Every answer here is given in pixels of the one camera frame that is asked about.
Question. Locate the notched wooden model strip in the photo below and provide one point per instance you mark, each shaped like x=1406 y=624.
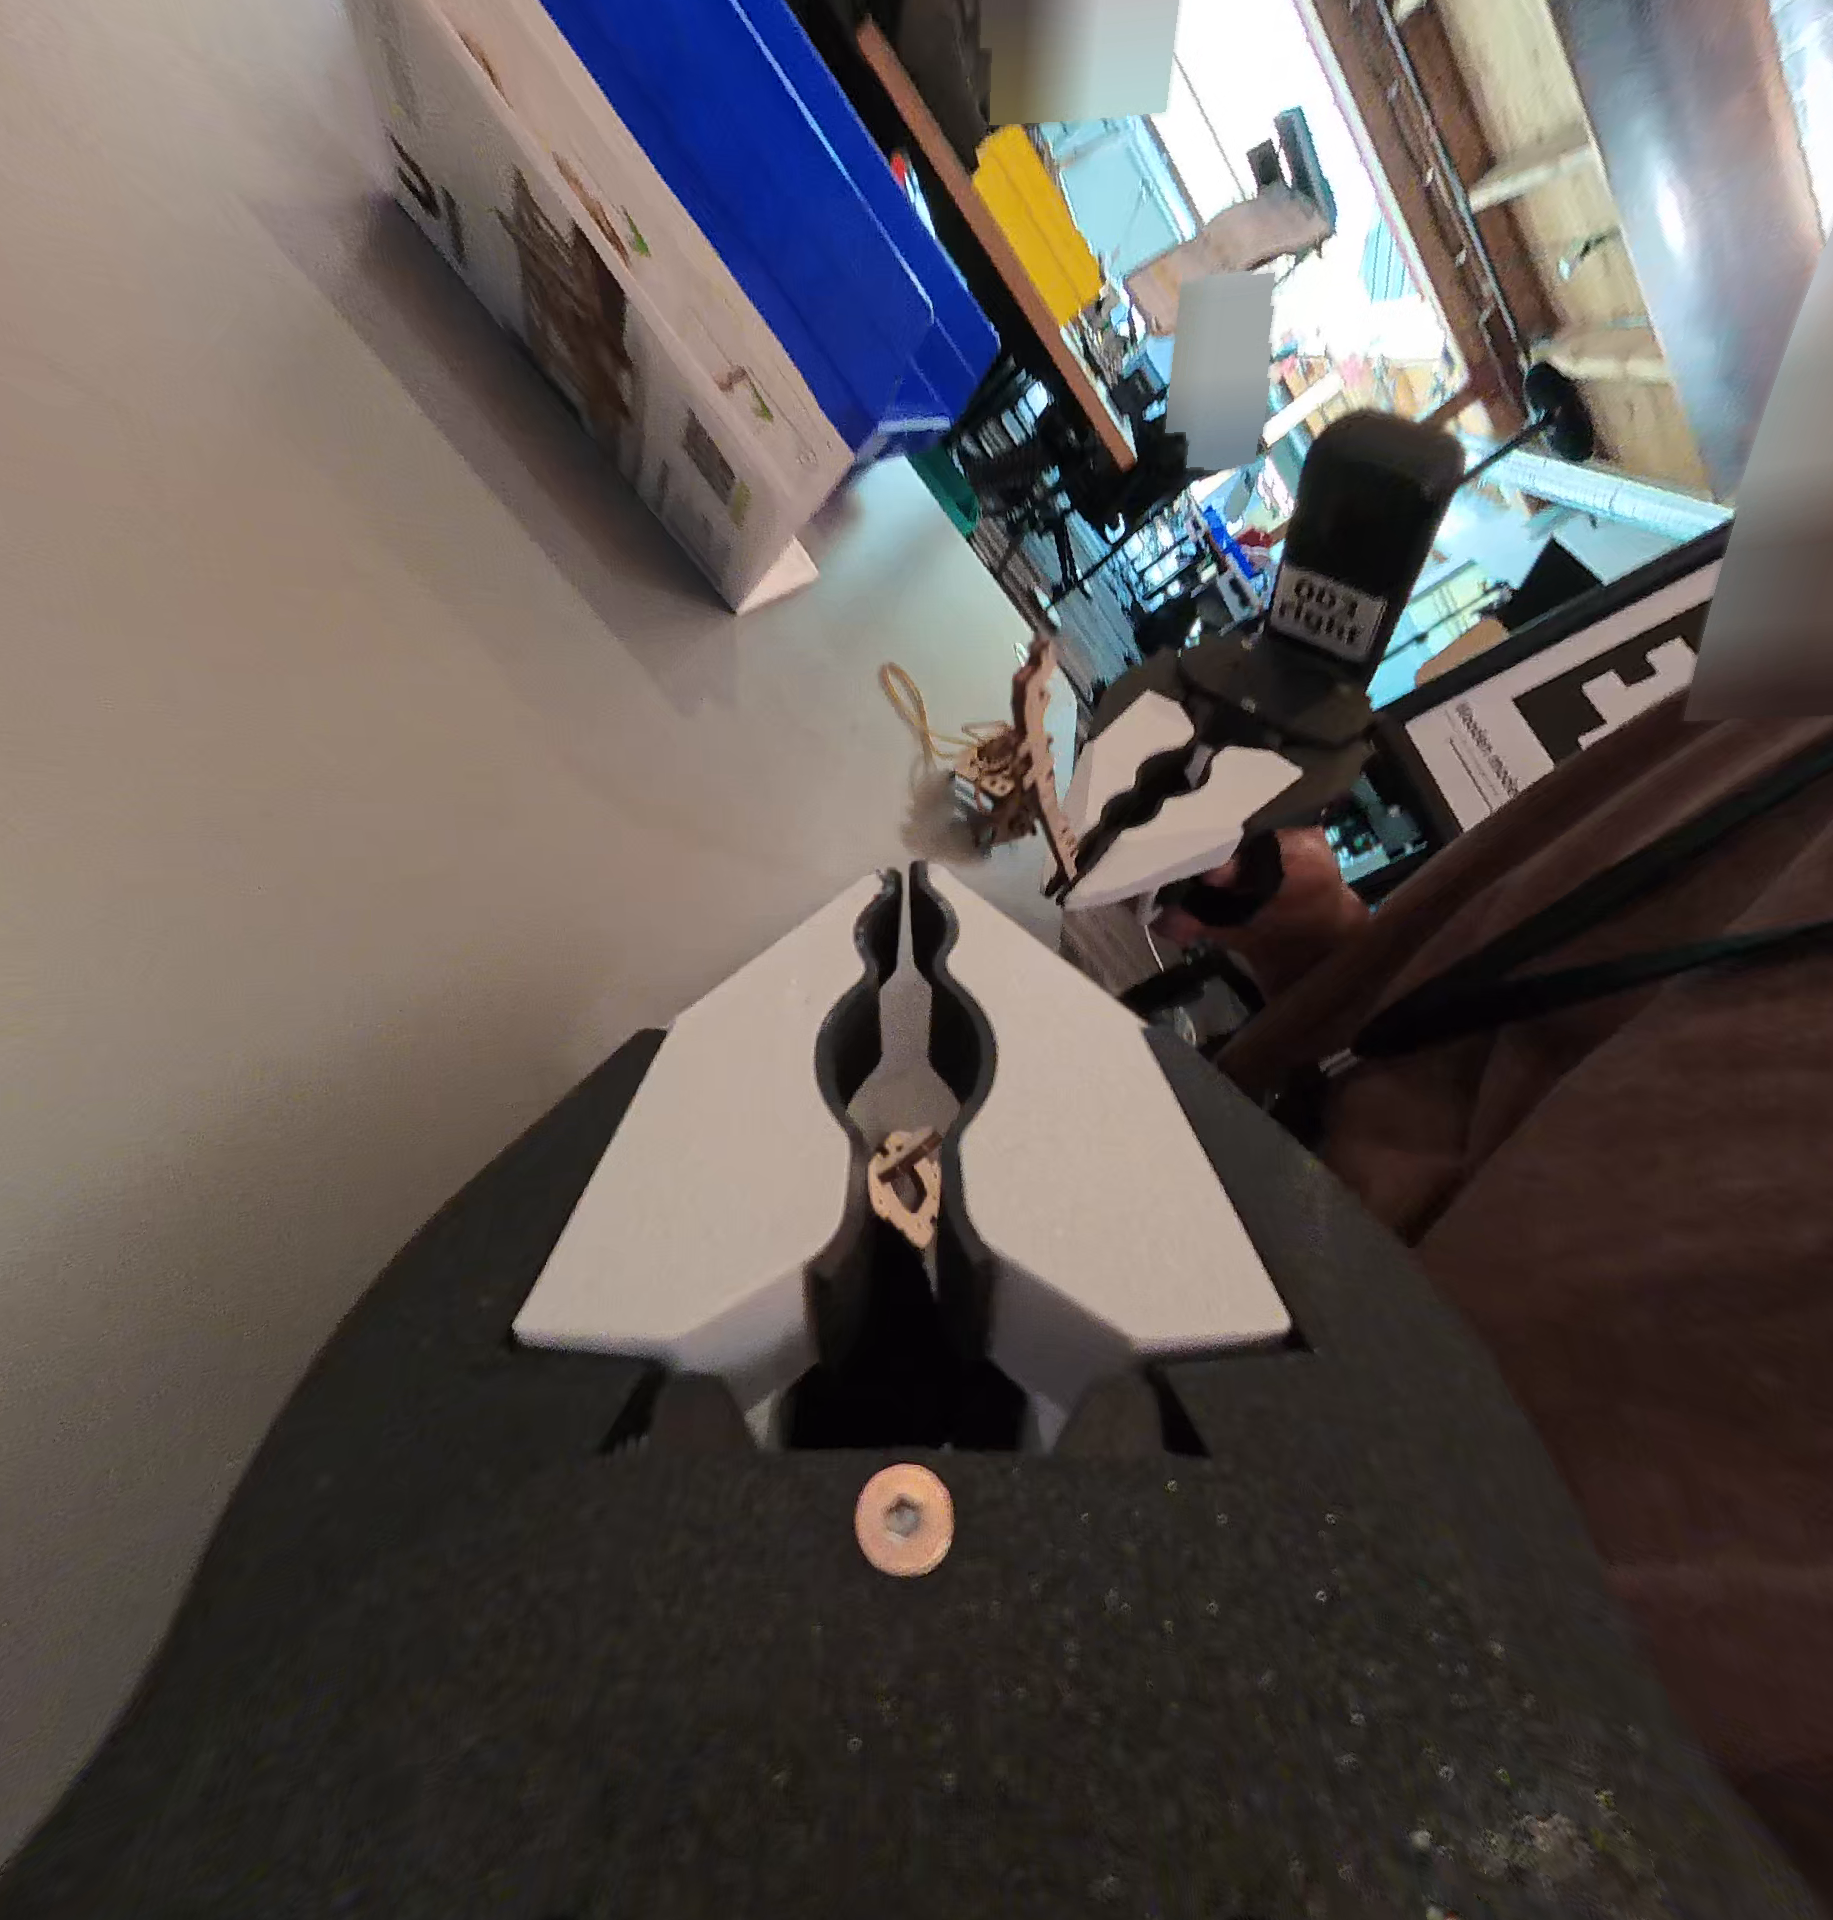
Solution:
x=1049 y=751

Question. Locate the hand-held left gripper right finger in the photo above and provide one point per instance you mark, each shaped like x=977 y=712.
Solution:
x=1126 y=1198

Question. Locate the person's right hand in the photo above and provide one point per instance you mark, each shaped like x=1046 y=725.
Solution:
x=1313 y=908

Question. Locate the black framed marker sign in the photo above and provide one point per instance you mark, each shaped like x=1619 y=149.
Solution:
x=1469 y=757

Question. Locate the green plastic crate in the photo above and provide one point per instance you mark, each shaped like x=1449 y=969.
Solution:
x=944 y=481

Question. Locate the white printed cardboard box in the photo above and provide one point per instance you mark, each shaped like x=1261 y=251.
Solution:
x=586 y=270

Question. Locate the black round-base stand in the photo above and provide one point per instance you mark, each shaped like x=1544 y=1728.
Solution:
x=1557 y=404

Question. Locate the blue plastic bin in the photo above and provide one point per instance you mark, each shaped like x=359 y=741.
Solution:
x=794 y=179

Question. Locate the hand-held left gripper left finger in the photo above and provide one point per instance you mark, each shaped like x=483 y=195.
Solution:
x=677 y=1198

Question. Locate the dark round ceiling duct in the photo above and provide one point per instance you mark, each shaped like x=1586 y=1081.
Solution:
x=1680 y=225

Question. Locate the silver spiral ceiling duct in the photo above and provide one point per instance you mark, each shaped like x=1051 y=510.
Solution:
x=1605 y=492

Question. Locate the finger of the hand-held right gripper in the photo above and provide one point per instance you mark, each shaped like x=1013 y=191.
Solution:
x=1215 y=810
x=1133 y=751

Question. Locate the small wooden model piece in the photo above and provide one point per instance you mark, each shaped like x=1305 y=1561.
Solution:
x=905 y=1185

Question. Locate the yellow plastic bin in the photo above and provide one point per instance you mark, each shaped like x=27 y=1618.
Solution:
x=1036 y=225

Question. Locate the wooden workbench top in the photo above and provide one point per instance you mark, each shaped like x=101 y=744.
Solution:
x=1006 y=254

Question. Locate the yellow rubber band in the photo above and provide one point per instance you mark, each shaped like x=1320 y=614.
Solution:
x=915 y=713

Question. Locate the small wooden model assembly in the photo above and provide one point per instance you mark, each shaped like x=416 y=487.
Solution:
x=993 y=790

